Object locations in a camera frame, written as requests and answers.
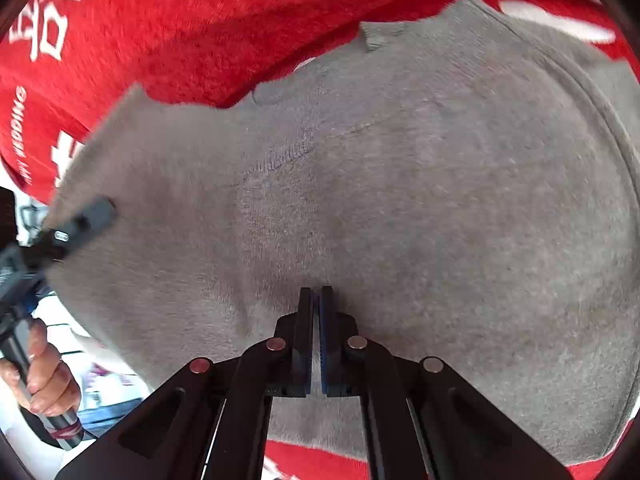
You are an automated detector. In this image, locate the grey knitted garment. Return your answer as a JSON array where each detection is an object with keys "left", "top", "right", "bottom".
[{"left": 48, "top": 0, "right": 639, "bottom": 464}]

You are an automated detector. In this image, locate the person's left hand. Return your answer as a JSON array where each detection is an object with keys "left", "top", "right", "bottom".
[{"left": 1, "top": 318, "right": 81, "bottom": 417}]

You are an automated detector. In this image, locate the red blanket with white print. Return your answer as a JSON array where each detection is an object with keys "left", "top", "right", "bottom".
[{"left": 0, "top": 0, "right": 640, "bottom": 480}]

